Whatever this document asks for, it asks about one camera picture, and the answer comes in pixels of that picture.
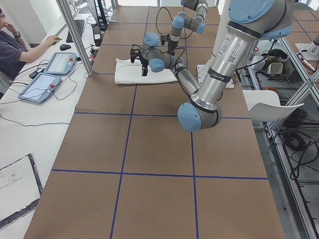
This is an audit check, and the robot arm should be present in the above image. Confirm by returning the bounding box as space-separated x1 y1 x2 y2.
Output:
168 0 208 55
139 0 295 131

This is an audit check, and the black computer mouse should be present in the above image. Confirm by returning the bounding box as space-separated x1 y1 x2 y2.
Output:
59 44 71 51

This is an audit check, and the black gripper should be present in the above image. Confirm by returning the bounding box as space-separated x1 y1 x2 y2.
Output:
167 41 178 56
139 56 149 76

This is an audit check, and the blue teach pendant near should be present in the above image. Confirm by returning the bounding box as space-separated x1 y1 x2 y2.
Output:
18 73 61 104

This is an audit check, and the blue teach pendant far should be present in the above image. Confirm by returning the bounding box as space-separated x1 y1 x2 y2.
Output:
44 52 77 76

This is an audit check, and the blue teach pendant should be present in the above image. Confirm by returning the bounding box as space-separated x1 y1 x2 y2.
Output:
18 73 61 104
44 52 77 76

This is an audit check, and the aluminium frame post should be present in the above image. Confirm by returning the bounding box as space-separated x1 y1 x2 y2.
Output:
56 0 93 76

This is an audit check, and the white camera pole base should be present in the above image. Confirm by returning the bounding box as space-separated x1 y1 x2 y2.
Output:
196 0 230 85

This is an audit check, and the black keyboard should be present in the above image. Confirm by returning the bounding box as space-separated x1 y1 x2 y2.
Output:
66 19 86 43

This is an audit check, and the white long-sleeve printed shirt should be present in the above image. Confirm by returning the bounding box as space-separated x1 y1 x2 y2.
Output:
114 58 177 84

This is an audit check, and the white plastic chair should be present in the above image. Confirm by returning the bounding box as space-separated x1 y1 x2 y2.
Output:
242 90 304 121

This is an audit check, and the seated person in grey shirt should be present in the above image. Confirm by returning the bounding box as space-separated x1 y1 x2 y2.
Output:
0 11 60 80

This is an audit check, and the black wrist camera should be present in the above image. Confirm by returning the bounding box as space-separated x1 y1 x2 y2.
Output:
130 48 141 63
160 34 170 46

